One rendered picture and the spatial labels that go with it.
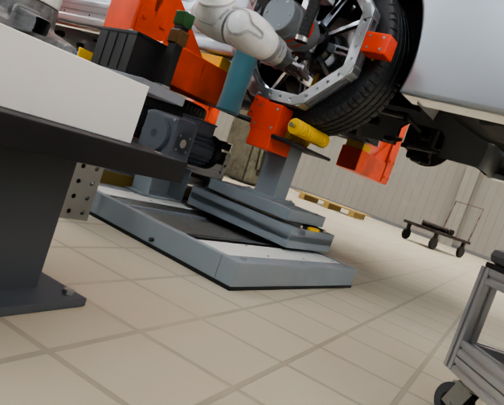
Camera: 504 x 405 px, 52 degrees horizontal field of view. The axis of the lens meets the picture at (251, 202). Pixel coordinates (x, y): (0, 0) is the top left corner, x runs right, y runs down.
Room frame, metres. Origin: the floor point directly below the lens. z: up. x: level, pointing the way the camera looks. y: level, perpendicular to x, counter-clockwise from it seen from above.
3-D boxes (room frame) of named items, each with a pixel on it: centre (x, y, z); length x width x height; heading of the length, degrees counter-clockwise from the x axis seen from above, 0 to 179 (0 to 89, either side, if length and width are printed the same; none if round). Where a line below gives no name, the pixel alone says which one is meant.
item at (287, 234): (2.12, -0.06, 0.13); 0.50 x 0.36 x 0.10; 56
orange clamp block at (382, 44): (1.81, -0.23, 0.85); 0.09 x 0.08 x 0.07; 56
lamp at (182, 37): (1.44, 0.34, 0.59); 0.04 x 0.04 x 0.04; 56
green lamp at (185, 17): (1.44, 0.34, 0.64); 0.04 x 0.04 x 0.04; 56
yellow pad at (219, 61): (2.43, 0.35, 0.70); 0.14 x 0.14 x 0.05; 56
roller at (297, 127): (2.00, -0.12, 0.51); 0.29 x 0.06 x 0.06; 146
